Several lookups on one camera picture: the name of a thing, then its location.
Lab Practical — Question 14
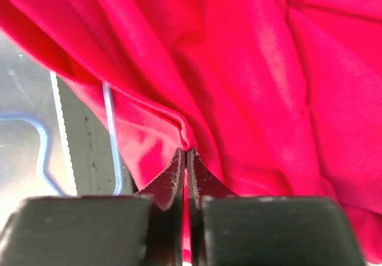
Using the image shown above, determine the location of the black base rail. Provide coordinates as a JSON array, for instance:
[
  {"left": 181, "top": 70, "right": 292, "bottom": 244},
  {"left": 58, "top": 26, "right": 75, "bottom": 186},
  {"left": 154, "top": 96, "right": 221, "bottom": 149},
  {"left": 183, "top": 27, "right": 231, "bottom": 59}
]
[{"left": 56, "top": 78, "right": 135, "bottom": 197}]

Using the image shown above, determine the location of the light blue wire hanger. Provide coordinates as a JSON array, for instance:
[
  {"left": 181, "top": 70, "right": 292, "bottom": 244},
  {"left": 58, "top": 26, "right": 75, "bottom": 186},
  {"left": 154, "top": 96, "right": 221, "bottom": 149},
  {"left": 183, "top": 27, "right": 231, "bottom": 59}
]
[{"left": 1, "top": 83, "right": 124, "bottom": 196}]

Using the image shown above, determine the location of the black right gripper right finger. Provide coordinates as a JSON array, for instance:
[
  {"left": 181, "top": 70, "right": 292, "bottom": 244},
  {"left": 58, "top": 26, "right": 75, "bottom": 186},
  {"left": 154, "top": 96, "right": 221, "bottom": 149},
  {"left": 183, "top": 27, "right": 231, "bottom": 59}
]
[{"left": 187, "top": 150, "right": 365, "bottom": 265}]

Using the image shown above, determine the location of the white slotted cable duct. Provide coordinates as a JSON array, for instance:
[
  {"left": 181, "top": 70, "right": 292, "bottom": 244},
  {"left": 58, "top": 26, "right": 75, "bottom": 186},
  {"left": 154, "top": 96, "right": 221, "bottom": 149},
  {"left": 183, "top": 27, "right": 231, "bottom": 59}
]
[{"left": 49, "top": 71, "right": 78, "bottom": 196}]

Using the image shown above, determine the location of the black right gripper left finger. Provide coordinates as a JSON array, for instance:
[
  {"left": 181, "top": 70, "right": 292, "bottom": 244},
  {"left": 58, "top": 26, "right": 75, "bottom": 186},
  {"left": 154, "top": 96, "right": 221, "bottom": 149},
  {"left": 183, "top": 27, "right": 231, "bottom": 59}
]
[{"left": 1, "top": 149, "right": 185, "bottom": 265}]

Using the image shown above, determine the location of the red t shirt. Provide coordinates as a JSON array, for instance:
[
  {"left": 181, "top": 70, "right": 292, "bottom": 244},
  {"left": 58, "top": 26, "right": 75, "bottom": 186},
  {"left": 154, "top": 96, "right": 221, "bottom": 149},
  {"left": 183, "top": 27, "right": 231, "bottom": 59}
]
[{"left": 1, "top": 0, "right": 381, "bottom": 264}]

